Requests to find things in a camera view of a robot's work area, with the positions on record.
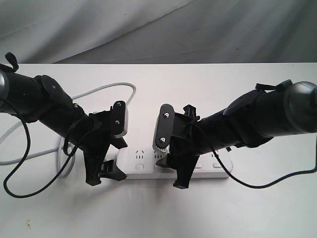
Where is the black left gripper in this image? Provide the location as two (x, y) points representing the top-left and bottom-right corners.
(65, 109), (127, 185)

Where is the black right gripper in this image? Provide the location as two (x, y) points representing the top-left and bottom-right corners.
(156, 105), (203, 189)

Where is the white five-outlet power strip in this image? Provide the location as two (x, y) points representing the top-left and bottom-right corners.
(116, 148), (228, 179)

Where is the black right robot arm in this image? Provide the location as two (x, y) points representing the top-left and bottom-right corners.
(153, 80), (317, 189)

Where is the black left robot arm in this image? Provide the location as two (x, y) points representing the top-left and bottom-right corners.
(0, 53), (128, 186)

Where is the white backdrop cloth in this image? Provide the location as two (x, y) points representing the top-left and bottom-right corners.
(0, 0), (317, 64)

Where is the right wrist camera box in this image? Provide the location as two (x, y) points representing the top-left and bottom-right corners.
(153, 104), (175, 153)

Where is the grey power cord with plug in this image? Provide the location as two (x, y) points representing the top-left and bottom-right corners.
(0, 82), (137, 179)

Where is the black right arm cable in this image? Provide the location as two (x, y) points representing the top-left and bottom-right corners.
(183, 119), (317, 189)

